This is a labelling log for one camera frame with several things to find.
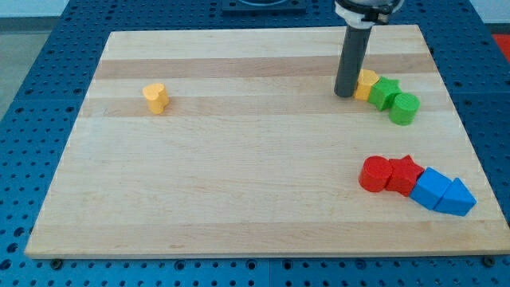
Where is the yellow heart block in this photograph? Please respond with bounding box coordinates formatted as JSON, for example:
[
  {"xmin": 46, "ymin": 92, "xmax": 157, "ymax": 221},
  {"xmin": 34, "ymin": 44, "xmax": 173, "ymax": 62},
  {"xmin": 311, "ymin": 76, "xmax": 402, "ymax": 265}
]
[{"xmin": 142, "ymin": 83, "xmax": 170, "ymax": 115}]

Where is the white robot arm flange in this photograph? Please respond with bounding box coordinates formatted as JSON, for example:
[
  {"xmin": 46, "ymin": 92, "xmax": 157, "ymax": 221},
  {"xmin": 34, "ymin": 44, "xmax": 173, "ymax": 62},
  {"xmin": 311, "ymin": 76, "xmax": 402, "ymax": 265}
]
[{"xmin": 334, "ymin": 0, "xmax": 404, "ymax": 29}]

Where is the wooden board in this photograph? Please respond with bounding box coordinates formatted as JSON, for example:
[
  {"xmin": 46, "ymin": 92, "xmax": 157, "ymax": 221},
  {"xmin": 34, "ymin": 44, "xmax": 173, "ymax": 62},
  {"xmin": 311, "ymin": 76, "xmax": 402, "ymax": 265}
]
[{"xmin": 25, "ymin": 25, "xmax": 509, "ymax": 259}]

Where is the red cylinder block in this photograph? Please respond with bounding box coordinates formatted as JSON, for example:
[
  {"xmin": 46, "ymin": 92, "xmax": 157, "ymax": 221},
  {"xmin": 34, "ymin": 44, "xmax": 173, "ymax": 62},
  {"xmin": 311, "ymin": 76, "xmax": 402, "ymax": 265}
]
[{"xmin": 358, "ymin": 155, "xmax": 393, "ymax": 192}]

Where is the yellow hexagon block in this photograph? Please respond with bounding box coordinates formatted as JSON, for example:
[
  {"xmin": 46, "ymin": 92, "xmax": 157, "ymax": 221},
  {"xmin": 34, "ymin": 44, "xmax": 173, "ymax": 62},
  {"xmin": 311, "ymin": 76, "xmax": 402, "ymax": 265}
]
[{"xmin": 354, "ymin": 69, "xmax": 380, "ymax": 101}]

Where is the green star block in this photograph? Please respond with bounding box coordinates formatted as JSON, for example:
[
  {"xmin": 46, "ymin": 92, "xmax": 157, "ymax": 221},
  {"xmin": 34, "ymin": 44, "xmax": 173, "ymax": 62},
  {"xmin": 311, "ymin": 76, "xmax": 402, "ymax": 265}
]
[{"xmin": 368, "ymin": 77, "xmax": 402, "ymax": 111}]

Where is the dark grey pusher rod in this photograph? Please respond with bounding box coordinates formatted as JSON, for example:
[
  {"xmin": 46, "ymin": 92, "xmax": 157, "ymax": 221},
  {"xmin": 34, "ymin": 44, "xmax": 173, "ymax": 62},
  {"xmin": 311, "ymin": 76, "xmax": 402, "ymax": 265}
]
[{"xmin": 334, "ymin": 26, "xmax": 371, "ymax": 98}]

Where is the red star block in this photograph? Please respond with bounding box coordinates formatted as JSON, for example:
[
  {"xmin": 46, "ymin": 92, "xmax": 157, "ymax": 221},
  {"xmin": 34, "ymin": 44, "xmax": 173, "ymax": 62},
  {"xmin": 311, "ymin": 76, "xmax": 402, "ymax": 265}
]
[{"xmin": 386, "ymin": 155, "xmax": 425, "ymax": 197}]

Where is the green cylinder block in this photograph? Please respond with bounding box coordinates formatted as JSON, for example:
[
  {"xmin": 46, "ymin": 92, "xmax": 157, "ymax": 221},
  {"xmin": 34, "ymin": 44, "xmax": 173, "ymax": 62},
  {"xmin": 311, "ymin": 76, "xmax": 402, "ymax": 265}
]
[{"xmin": 389, "ymin": 93, "xmax": 421, "ymax": 126}]

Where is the blue cube block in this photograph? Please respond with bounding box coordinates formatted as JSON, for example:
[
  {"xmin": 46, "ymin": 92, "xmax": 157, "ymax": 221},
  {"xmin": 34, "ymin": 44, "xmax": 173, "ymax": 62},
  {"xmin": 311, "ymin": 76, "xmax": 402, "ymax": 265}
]
[{"xmin": 410, "ymin": 167, "xmax": 452, "ymax": 210}]

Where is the blue triangle block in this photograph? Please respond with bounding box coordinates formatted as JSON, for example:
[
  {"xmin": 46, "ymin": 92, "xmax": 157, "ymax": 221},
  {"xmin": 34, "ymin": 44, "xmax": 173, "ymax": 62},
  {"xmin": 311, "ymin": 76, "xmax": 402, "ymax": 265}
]
[{"xmin": 433, "ymin": 178, "xmax": 477, "ymax": 216}]

